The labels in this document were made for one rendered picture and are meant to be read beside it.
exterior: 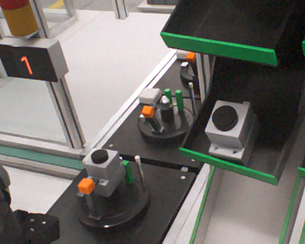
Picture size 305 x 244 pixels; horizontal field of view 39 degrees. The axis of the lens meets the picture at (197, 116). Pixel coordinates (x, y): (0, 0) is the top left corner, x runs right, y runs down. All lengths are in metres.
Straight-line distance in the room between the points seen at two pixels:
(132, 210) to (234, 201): 0.21
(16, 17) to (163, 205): 0.43
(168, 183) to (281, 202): 0.28
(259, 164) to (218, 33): 0.17
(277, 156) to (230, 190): 0.16
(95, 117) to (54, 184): 0.34
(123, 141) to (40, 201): 0.22
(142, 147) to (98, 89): 0.52
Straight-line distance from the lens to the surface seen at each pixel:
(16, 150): 1.12
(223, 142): 0.51
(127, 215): 0.79
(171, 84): 1.16
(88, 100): 1.39
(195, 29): 0.48
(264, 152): 0.54
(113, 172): 0.77
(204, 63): 0.60
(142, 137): 0.98
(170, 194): 0.83
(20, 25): 0.85
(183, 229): 0.79
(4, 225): 0.60
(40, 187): 1.03
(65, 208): 0.87
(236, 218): 0.67
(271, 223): 0.65
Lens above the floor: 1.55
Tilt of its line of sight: 35 degrees down
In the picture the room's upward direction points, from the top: 7 degrees counter-clockwise
